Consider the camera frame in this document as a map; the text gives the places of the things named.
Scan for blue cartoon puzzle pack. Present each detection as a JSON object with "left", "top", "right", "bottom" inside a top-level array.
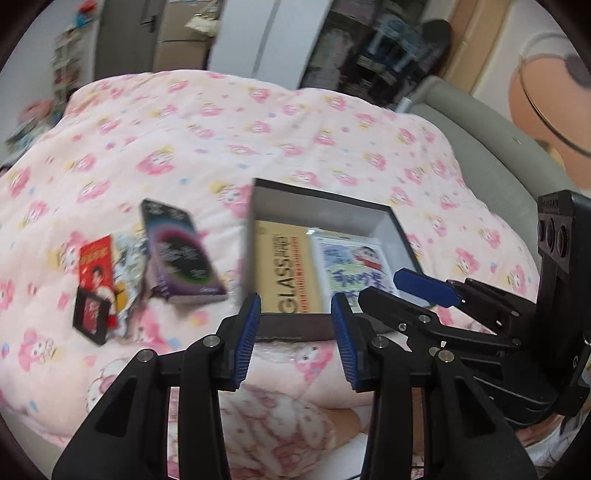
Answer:
[{"left": 310, "top": 231, "right": 398, "bottom": 313}]

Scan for black purple card box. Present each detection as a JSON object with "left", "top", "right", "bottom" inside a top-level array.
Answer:
[{"left": 140, "top": 199, "right": 228, "bottom": 304}]

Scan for red portrait envelope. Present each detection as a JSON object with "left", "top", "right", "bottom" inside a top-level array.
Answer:
[{"left": 79, "top": 235, "right": 116, "bottom": 315}]

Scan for pink pajama legs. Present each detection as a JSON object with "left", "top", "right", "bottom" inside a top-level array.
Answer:
[{"left": 165, "top": 382, "right": 426, "bottom": 480}]

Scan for yellow glass book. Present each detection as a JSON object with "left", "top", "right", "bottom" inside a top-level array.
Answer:
[{"left": 253, "top": 220, "right": 325, "bottom": 314}]

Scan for black storage box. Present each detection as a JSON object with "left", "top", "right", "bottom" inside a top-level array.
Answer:
[{"left": 242, "top": 179, "right": 422, "bottom": 342}]

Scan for clear plastic accessory bag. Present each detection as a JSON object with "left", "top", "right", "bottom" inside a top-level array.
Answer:
[{"left": 111, "top": 230, "right": 148, "bottom": 339}]

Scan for pink cartoon print blanket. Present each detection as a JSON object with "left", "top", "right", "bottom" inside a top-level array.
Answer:
[{"left": 1, "top": 70, "right": 539, "bottom": 445}]

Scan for dark cluttered shelf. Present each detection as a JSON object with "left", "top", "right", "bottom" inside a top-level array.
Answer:
[{"left": 301, "top": 1, "right": 453, "bottom": 109}]

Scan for white wardrobe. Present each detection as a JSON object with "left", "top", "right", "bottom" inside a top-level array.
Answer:
[{"left": 207, "top": 0, "right": 332, "bottom": 90}]

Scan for cardboard box with bag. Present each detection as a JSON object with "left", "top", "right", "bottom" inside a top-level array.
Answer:
[{"left": 152, "top": 1, "right": 223, "bottom": 72}]

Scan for grey door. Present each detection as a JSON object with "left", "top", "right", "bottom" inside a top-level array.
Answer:
[{"left": 94, "top": 0, "right": 166, "bottom": 80}]

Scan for grey bed frame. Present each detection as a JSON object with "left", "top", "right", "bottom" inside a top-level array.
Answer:
[{"left": 408, "top": 76, "right": 578, "bottom": 265}]

